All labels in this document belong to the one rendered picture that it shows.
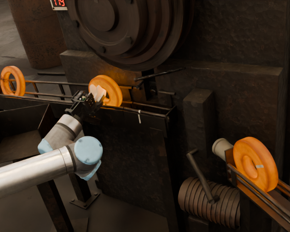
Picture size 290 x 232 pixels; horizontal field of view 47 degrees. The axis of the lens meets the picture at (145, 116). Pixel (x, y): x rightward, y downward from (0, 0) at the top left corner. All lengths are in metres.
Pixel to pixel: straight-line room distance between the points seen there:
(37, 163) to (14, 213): 1.13
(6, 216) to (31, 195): 0.18
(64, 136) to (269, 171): 0.69
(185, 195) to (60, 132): 0.49
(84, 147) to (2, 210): 1.24
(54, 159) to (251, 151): 0.57
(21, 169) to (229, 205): 0.65
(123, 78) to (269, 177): 0.73
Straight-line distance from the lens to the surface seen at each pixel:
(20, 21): 4.06
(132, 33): 1.01
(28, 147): 1.47
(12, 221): 2.11
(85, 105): 1.27
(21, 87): 1.86
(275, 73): 1.09
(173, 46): 1.05
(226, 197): 1.13
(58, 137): 1.21
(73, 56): 1.51
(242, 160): 0.99
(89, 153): 1.05
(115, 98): 1.35
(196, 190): 1.16
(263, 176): 0.93
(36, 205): 2.12
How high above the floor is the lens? 1.34
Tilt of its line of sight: 31 degrees down
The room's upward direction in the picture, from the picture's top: 11 degrees counter-clockwise
